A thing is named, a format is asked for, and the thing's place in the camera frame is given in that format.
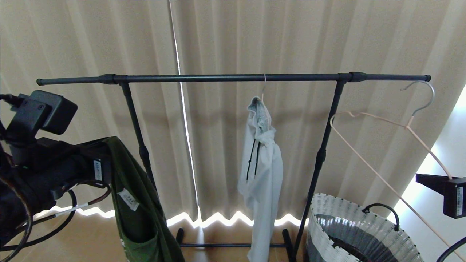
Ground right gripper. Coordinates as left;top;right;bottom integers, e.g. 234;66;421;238
443;177;466;220

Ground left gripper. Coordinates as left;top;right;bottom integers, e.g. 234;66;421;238
10;137;114;200

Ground pink clothes hanger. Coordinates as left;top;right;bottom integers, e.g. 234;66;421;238
260;74;272;132
329;80;465;258

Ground green garment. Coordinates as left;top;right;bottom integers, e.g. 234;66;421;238
103;136;186;262

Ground pale grey shorts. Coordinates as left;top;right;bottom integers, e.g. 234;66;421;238
237;96;284;262

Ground white laundry basket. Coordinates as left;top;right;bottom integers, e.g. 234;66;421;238
306;193;425;262

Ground black clothes rack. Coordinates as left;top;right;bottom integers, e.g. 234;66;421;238
36;72;432;262

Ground beige curtain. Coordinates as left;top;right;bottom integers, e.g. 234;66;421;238
0;0;466;228

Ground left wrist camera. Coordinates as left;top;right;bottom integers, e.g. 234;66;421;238
0;90;78;146

